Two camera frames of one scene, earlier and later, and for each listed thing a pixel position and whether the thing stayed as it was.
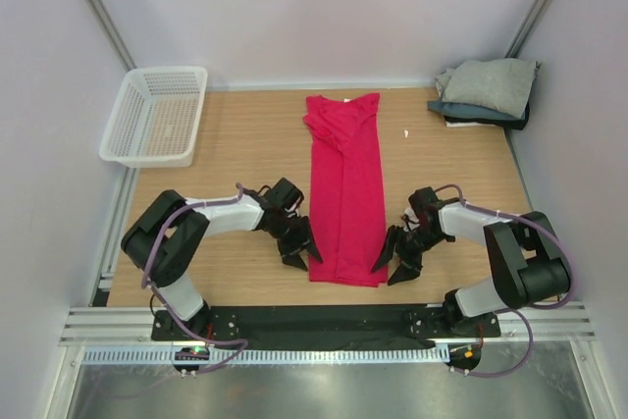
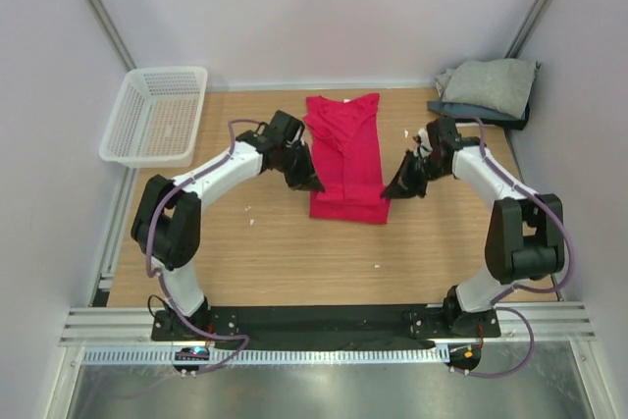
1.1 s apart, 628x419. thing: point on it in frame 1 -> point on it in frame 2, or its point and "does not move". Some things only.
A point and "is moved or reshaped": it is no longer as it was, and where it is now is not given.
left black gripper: [303, 237] -> [298, 183]
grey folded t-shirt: [502, 84] does not move
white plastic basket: [156, 121] does not move
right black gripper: [410, 267] -> [397, 189]
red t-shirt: [346, 238] is moved or reshaped
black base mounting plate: [348, 324] does not move
